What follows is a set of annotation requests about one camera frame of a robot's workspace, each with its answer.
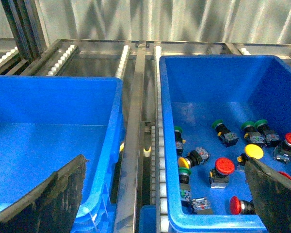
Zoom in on red mushroom push button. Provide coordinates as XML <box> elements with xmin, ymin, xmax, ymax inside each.
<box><xmin>209</xmin><ymin>157</ymin><xmax>235</xmax><ymax>188</ymax></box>

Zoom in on red push button far right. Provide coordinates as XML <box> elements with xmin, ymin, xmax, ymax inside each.
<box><xmin>273</xmin><ymin>132</ymin><xmax>291</xmax><ymax>164</ymax></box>

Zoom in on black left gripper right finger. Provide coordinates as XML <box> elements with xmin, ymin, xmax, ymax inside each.
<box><xmin>244</xmin><ymin>158</ymin><xmax>291</xmax><ymax>233</ymax></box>

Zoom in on blue parts bin with buttons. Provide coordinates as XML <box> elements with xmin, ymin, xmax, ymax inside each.
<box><xmin>160</xmin><ymin>55</ymin><xmax>291</xmax><ymax>233</ymax></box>

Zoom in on yellow mushroom push button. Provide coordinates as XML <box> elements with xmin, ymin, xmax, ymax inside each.
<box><xmin>237</xmin><ymin>144</ymin><xmax>264</xmax><ymax>172</ymax></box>

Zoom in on green push button front left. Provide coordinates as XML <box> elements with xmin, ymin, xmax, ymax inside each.
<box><xmin>178</xmin><ymin>167</ymin><xmax>192</xmax><ymax>207</ymax></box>

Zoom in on clear contact block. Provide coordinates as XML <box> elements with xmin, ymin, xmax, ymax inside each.
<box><xmin>191</xmin><ymin>197</ymin><xmax>213</xmax><ymax>215</ymax></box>

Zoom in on empty blue bin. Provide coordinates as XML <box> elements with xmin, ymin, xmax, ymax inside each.
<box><xmin>0</xmin><ymin>76</ymin><xmax>125</xmax><ymax>233</ymax></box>

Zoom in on green push button far right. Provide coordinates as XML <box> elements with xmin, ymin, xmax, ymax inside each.
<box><xmin>254</xmin><ymin>119</ymin><xmax>281</xmax><ymax>148</ymax></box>

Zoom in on yellow push button lying sideways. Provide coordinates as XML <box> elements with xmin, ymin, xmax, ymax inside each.
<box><xmin>178</xmin><ymin>147</ymin><xmax>210</xmax><ymax>169</ymax></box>

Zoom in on green push button centre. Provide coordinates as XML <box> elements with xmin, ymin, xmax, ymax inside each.
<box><xmin>211</xmin><ymin>119</ymin><xmax>239</xmax><ymax>147</ymax></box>

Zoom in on red push button near front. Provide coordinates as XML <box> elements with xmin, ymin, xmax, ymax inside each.
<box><xmin>229</xmin><ymin>196</ymin><xmax>256</xmax><ymax>215</ymax></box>

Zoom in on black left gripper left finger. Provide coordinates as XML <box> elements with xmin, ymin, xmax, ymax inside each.
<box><xmin>0</xmin><ymin>154</ymin><xmax>87</xmax><ymax>233</ymax></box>

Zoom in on red push button behind finger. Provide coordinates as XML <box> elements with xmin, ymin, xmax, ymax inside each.
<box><xmin>278</xmin><ymin>171</ymin><xmax>291</xmax><ymax>180</ymax></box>

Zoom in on green push button left wall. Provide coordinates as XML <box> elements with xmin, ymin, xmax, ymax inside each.
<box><xmin>174</xmin><ymin>126</ymin><xmax>184</xmax><ymax>156</ymax></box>

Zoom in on metal roller rack frame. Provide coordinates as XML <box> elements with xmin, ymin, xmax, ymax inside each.
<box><xmin>0</xmin><ymin>38</ymin><xmax>291</xmax><ymax>233</ymax></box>

